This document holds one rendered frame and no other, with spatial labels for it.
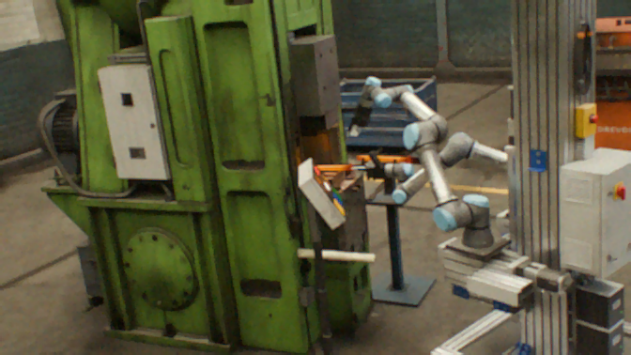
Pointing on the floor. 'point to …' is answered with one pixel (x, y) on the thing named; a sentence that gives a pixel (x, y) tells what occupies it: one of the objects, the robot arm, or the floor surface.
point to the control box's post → (321, 285)
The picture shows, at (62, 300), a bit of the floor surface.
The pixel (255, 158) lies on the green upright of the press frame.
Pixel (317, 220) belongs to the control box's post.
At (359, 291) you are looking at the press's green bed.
